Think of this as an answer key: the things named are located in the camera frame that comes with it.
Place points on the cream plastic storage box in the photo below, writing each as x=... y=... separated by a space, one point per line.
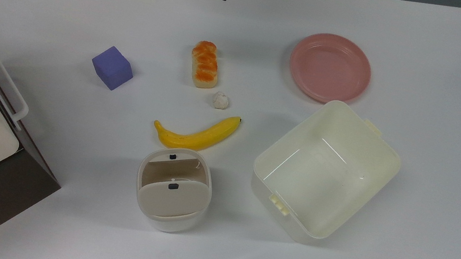
x=324 y=173

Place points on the toy bread loaf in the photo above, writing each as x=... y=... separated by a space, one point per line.
x=204 y=64

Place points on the white paper ball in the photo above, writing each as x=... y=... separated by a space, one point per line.
x=220 y=100

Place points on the small white swing-lid trash can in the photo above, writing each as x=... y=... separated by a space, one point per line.
x=173 y=189

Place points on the yellow banana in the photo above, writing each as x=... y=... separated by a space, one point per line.
x=197 y=136

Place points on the pink plate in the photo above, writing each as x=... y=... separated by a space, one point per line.
x=330 y=67

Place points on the purple foam cube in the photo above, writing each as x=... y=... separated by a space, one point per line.
x=112 y=68

